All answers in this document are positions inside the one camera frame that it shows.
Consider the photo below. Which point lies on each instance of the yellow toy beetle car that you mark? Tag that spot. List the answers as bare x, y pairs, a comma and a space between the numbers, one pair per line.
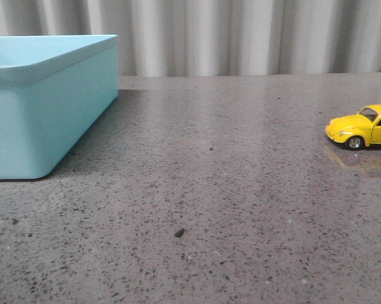
357, 131

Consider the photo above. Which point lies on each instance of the light blue plastic box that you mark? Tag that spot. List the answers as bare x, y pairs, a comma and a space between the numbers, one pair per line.
52, 89

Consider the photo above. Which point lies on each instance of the small black debris chip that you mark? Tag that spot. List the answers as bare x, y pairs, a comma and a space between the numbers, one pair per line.
179, 233

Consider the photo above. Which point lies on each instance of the grey pleated curtain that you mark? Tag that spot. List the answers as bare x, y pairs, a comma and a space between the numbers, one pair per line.
206, 38

